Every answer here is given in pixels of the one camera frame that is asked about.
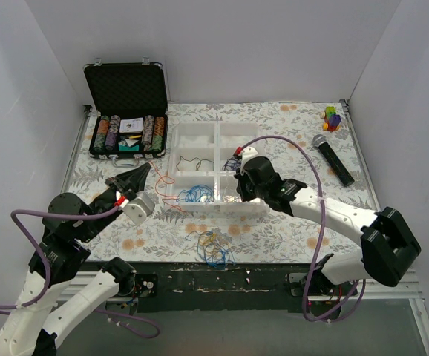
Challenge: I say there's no purple wire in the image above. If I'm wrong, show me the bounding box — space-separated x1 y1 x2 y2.
223 155 241 172

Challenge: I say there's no white wire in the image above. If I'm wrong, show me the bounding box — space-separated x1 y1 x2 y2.
220 185 245 204

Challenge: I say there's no orange wire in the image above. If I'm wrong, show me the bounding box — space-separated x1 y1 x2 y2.
148 162 188 214

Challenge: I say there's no brown wire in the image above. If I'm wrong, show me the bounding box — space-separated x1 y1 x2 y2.
177 155 212 172

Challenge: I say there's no white compartment tray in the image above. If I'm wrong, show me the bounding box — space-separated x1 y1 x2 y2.
166 121 269 214

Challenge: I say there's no blue wire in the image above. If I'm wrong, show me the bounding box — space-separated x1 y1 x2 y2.
177 183 215 204

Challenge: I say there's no colourful wire bundle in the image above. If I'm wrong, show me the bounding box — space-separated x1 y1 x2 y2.
184 228 236 270

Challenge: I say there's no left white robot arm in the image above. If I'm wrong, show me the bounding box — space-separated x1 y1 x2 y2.
0 163 154 355

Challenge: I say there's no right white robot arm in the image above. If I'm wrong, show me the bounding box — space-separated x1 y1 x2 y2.
235 148 422 295

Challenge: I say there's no teal card box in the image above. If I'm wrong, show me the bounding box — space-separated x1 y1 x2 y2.
119 145 141 152

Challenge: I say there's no green poker chip stack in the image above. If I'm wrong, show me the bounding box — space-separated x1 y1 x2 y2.
151 135 165 154

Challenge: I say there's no white playing card deck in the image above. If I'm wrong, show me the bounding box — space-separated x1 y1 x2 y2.
119 117 144 134

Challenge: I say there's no purple poker chip stack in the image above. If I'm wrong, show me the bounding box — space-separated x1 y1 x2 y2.
105 115 121 151

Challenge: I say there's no orange poker chip stack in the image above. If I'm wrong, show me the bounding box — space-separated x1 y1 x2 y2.
95 116 110 145

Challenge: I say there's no black handheld microphone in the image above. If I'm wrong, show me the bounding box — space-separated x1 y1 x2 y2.
312 134 355 187

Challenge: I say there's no black poker chip case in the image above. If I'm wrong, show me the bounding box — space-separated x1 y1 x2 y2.
84 62 168 159

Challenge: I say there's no colourful toy block stack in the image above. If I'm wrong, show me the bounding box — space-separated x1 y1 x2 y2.
321 106 341 132

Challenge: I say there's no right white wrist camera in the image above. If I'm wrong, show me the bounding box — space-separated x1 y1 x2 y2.
233 146 259 165

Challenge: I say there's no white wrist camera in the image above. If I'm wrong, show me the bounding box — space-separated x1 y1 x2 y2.
233 146 259 165
115 191 155 225

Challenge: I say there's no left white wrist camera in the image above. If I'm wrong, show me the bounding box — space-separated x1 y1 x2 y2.
115 191 155 225

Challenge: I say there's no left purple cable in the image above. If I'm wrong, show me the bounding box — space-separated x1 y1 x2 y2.
0 205 160 339

